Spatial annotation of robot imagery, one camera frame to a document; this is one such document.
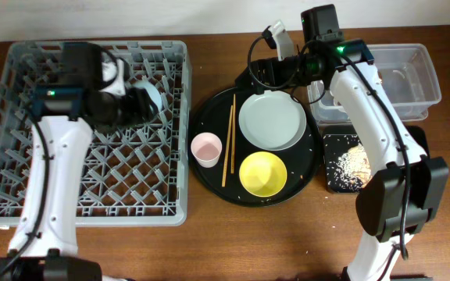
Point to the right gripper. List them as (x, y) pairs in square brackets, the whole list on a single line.
[(260, 65)]

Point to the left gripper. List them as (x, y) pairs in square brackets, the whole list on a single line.
[(138, 104)]

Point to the blue cup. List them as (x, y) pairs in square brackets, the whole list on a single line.
[(152, 91)]

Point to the grey plate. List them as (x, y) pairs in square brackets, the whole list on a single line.
[(272, 121)]

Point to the pink cup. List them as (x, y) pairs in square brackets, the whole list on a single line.
[(206, 148)]

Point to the yellow bowl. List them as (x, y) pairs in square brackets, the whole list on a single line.
[(263, 174)]

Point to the food scraps and rice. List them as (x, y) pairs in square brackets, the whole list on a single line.
[(354, 164)]

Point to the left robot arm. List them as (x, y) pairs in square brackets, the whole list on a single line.
[(91, 93)]

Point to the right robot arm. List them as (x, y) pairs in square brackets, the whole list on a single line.
[(407, 185)]

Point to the grey dishwasher rack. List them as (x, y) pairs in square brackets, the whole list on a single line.
[(133, 177)]

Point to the round black tray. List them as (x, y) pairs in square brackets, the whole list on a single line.
[(303, 160)]

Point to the wooden chopstick left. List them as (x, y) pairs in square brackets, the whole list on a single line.
[(227, 150)]

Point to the wooden chopstick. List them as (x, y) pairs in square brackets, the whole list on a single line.
[(227, 150), (233, 135)]

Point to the wooden chopstick right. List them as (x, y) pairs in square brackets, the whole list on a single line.
[(233, 135)]

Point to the black rectangular bin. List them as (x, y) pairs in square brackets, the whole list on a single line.
[(334, 156)]

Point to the clear plastic bin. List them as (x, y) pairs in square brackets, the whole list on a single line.
[(407, 75)]

